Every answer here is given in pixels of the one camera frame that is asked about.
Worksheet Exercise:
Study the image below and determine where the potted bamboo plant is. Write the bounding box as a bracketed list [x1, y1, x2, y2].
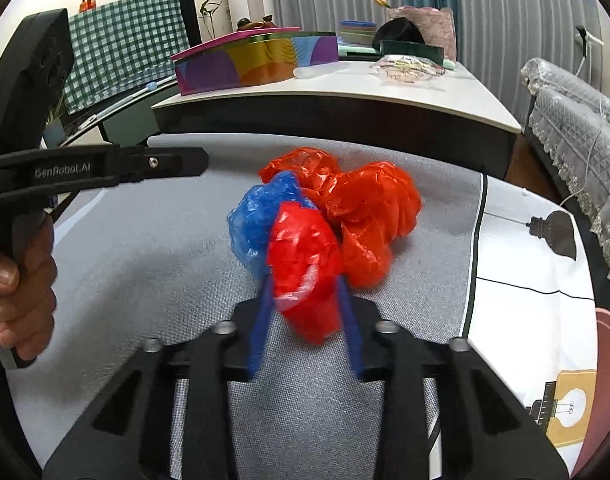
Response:
[199, 0, 276, 41]

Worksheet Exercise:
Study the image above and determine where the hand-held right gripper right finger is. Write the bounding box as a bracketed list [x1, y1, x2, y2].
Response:
[335, 275, 571, 480]

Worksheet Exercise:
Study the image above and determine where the clear plastic packet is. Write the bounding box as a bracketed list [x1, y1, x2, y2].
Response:
[370, 55, 448, 86]

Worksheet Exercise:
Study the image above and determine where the person's left hand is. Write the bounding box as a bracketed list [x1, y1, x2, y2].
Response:
[0, 219, 59, 361]

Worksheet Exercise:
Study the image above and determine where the pink quilted basket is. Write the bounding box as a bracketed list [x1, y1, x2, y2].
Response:
[385, 5, 457, 63]

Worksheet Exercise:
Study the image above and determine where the grey quilted sofa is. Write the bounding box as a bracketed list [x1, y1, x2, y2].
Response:
[520, 57, 610, 306]

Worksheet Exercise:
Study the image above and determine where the grey table mat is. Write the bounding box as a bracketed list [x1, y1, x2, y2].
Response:
[7, 132, 486, 480]

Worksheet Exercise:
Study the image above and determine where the red plastic bag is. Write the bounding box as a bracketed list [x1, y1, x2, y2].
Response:
[267, 201, 343, 346]

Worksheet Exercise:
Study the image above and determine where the white stand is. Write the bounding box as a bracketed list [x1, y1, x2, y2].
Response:
[575, 25, 606, 61]

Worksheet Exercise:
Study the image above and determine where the white printed tablecloth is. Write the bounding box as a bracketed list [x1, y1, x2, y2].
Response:
[460, 172, 598, 480]

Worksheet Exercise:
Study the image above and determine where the colourful box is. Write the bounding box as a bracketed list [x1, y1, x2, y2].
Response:
[170, 27, 338, 97]

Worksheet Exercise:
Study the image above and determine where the stack of coloured bowls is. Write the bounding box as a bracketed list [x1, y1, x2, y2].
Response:
[339, 19, 378, 36]

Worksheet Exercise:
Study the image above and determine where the green checked cloth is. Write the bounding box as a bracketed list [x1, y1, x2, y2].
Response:
[65, 0, 191, 113]

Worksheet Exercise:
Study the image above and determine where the orange plastic bag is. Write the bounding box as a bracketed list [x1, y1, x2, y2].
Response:
[258, 147, 422, 288]

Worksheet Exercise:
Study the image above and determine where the black television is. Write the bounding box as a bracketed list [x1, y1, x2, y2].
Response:
[177, 0, 203, 48]

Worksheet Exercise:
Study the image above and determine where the mint green tray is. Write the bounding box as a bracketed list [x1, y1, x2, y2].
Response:
[337, 32, 456, 70]

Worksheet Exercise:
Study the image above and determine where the blue white stick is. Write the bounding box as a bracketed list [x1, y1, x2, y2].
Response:
[100, 79, 162, 111]

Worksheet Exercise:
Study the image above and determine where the white cable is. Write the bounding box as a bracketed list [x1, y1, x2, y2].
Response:
[559, 55, 610, 208]

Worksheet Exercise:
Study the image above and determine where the white coffee table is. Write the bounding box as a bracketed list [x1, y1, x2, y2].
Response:
[151, 57, 523, 181]

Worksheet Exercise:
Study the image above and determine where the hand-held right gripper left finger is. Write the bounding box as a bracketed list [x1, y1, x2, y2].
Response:
[42, 275, 277, 480]

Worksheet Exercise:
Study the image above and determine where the grey curtain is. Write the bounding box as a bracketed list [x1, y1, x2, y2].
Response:
[267, 0, 586, 126]

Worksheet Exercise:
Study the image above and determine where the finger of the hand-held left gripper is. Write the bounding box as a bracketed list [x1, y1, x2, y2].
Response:
[117, 146, 209, 184]

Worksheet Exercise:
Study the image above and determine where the television cabinet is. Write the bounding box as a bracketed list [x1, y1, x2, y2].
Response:
[45, 75, 181, 150]

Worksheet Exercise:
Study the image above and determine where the small plant in blue cup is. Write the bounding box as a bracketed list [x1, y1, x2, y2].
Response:
[45, 95, 70, 147]

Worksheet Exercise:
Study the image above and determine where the blue plastic bag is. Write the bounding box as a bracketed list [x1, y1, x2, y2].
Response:
[227, 171, 318, 281]

